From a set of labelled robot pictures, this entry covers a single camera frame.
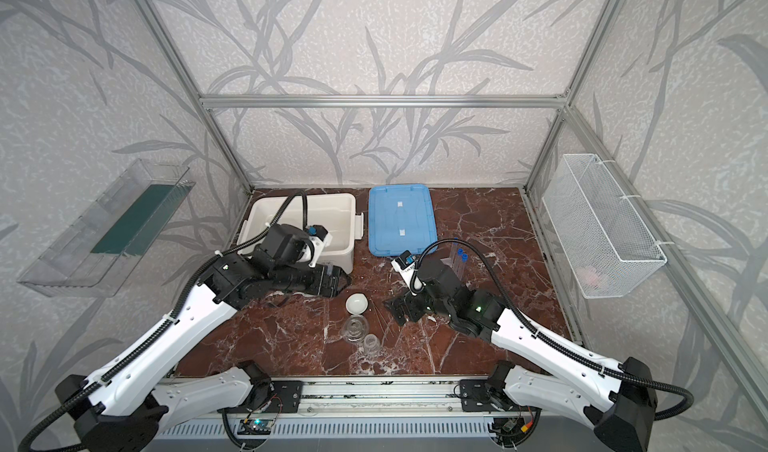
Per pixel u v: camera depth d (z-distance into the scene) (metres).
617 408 0.38
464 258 1.00
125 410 0.39
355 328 0.79
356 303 0.89
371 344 0.74
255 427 0.72
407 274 0.64
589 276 0.72
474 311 0.52
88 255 0.63
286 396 0.74
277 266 0.51
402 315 0.64
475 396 0.74
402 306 0.64
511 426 0.75
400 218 1.11
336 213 0.97
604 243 0.61
